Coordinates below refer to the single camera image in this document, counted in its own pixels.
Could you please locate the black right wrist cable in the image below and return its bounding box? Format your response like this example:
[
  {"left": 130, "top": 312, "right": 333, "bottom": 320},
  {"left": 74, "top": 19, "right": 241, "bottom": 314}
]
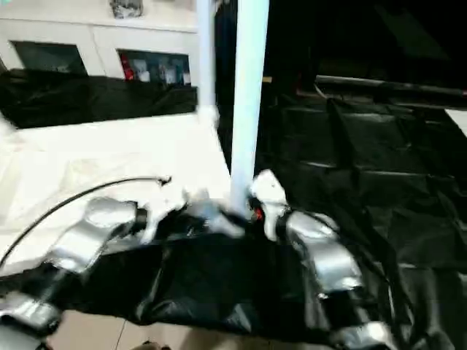
[{"left": 287, "top": 209, "right": 417, "bottom": 350}]

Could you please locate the black plastic mat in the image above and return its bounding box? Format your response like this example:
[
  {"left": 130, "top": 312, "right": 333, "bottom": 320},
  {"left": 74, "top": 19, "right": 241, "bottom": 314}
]
[{"left": 0, "top": 69, "right": 467, "bottom": 350}]

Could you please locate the white plastic table leg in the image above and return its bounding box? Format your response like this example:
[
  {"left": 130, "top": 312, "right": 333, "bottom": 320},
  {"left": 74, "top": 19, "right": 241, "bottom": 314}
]
[
  {"left": 196, "top": 0, "right": 220, "bottom": 123},
  {"left": 228, "top": 0, "right": 271, "bottom": 216},
  {"left": 0, "top": 114, "right": 19, "bottom": 141}
]

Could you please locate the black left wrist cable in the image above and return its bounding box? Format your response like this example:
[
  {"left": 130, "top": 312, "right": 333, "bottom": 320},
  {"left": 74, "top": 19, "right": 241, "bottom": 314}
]
[{"left": 0, "top": 176, "right": 173, "bottom": 271}]

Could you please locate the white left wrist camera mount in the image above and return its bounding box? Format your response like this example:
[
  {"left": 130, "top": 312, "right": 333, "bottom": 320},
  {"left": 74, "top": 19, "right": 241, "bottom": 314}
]
[{"left": 140, "top": 187, "right": 190, "bottom": 244}]

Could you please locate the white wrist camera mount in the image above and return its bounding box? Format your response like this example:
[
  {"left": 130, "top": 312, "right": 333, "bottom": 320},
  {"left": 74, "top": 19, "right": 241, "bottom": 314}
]
[
  {"left": 250, "top": 171, "right": 291, "bottom": 241},
  {"left": 140, "top": 187, "right": 190, "bottom": 244}
]

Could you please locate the grey object on cabinet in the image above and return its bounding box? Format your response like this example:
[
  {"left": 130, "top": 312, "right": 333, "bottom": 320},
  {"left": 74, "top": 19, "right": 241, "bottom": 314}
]
[{"left": 109, "top": 0, "right": 144, "bottom": 18}]

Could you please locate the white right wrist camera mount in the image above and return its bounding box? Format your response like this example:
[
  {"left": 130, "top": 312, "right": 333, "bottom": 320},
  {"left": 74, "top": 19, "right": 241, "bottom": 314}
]
[{"left": 250, "top": 171, "right": 291, "bottom": 241}]

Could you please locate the white plastic table top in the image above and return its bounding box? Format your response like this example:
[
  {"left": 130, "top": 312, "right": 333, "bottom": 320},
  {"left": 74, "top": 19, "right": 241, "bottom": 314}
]
[{"left": 0, "top": 105, "right": 245, "bottom": 278}]

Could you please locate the white glass-door cabinet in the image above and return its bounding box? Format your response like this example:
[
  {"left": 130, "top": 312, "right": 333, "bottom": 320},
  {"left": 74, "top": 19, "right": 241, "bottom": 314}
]
[{"left": 0, "top": 0, "right": 201, "bottom": 87}]

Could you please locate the white flat board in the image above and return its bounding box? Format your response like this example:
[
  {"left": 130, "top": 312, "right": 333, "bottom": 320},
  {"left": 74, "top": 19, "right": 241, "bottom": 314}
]
[{"left": 444, "top": 108, "right": 467, "bottom": 134}]

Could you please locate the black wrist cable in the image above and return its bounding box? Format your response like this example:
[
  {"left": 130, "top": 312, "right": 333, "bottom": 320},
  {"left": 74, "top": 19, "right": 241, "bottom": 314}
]
[
  {"left": 287, "top": 209, "right": 417, "bottom": 350},
  {"left": 0, "top": 176, "right": 173, "bottom": 271}
]

